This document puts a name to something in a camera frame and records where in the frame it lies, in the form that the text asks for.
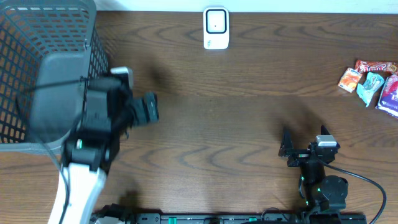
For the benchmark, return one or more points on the dark plastic mesh basket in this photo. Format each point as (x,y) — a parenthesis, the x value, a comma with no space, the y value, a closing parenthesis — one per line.
(49,50)

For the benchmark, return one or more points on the purple red tissue pack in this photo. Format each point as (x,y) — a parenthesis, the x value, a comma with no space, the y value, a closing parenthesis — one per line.
(388,98)

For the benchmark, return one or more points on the orange Kleenex tissue pack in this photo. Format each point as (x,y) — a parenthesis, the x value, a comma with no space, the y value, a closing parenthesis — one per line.
(350,80)

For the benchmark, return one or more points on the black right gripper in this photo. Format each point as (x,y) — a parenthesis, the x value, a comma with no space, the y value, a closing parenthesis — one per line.
(286,149)

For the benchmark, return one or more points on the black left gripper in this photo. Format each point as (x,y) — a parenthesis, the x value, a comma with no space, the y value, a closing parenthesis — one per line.
(150,107)

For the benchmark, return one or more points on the teal snack packet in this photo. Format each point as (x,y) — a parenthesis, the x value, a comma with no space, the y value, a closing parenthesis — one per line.
(371,85)

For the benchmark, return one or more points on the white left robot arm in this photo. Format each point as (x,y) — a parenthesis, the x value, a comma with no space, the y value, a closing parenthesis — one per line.
(109,109)

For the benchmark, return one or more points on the black mounting rail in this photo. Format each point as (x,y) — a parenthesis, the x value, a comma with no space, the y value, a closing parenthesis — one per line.
(114,213)

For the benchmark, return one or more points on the orange Top chocolate bar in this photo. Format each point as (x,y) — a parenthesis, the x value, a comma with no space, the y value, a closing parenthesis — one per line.
(362,66)

